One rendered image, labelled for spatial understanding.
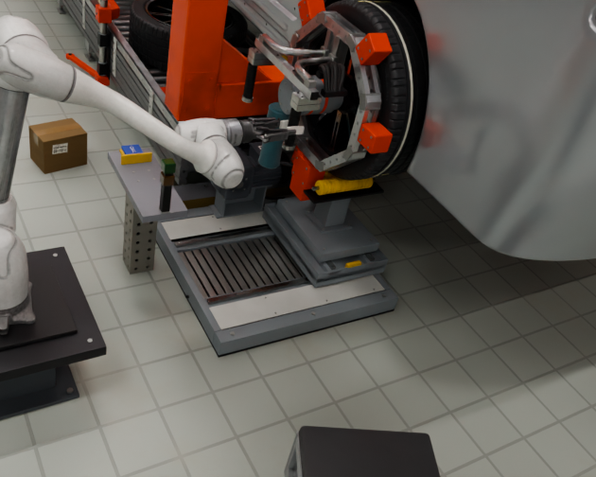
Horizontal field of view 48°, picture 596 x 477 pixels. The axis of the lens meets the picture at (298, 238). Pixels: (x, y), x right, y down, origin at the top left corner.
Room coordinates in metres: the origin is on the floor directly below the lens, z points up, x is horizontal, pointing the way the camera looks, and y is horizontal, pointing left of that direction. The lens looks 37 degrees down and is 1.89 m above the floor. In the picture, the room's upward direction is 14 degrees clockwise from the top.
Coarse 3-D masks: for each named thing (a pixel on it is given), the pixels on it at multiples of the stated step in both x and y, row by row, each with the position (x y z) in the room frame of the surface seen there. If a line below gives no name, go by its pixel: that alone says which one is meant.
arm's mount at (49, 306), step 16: (32, 272) 1.56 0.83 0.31; (48, 272) 1.58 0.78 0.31; (32, 288) 1.49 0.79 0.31; (48, 288) 1.51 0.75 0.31; (32, 304) 1.42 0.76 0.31; (48, 304) 1.44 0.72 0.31; (64, 304) 1.46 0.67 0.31; (48, 320) 1.37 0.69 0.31; (64, 320) 1.39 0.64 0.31; (0, 336) 1.27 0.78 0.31; (16, 336) 1.28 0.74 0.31; (32, 336) 1.30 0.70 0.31; (48, 336) 1.31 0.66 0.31
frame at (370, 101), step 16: (320, 16) 2.36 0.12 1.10; (336, 16) 2.36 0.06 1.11; (304, 32) 2.43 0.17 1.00; (320, 32) 2.43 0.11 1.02; (336, 32) 2.27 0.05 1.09; (352, 32) 2.22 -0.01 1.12; (304, 48) 2.48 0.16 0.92; (352, 48) 2.18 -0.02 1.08; (368, 80) 2.15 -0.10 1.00; (368, 96) 2.08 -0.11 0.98; (368, 112) 2.07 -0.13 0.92; (304, 144) 2.30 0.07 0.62; (352, 144) 2.07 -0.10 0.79; (320, 160) 2.20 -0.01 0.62; (336, 160) 2.12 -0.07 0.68; (352, 160) 2.09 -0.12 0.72
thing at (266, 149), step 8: (272, 104) 2.32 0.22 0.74; (272, 112) 2.28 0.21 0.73; (280, 112) 2.28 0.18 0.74; (280, 120) 2.28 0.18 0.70; (264, 144) 2.29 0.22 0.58; (272, 144) 2.28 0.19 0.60; (280, 144) 2.29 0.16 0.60; (264, 152) 2.28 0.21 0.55; (272, 152) 2.28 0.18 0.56; (280, 152) 2.30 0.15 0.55; (264, 160) 2.28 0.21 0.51; (272, 160) 2.28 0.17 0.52; (272, 168) 2.29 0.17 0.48
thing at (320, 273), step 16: (272, 208) 2.49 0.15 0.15; (272, 224) 2.41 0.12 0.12; (288, 224) 2.40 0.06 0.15; (288, 240) 2.29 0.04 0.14; (304, 256) 2.18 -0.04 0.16; (352, 256) 2.29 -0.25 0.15; (368, 256) 2.28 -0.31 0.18; (384, 256) 2.32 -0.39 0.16; (304, 272) 2.16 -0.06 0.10; (320, 272) 2.13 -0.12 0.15; (336, 272) 2.14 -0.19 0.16; (352, 272) 2.19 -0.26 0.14; (368, 272) 2.25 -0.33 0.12
